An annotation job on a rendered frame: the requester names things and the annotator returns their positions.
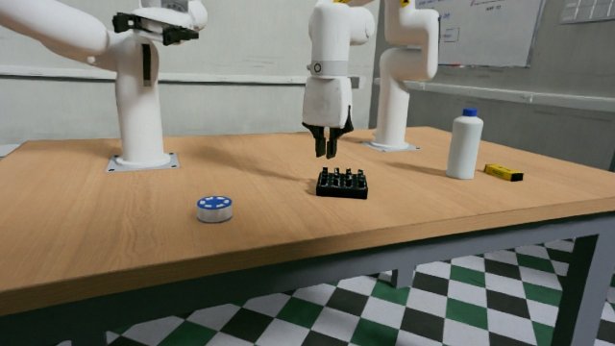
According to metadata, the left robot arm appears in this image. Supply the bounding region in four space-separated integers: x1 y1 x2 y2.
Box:
307 0 440 150

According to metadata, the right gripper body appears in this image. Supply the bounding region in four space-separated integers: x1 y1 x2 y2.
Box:
132 3 193 42

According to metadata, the white plastic bottle with blue cap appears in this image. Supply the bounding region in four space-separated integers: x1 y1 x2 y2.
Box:
446 109 483 180

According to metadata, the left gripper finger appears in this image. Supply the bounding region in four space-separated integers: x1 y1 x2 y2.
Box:
326 111 354 160
302 122 326 158

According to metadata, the short grey cylinder with blue top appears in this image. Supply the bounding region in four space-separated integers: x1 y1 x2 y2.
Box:
197 196 233 224

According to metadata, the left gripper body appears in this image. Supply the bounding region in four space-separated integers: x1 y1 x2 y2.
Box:
302 75 352 128

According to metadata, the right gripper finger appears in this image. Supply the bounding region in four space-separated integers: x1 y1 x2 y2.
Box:
112 12 148 34
162 24 199 46

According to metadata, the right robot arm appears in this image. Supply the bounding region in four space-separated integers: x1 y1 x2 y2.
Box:
0 0 208 168

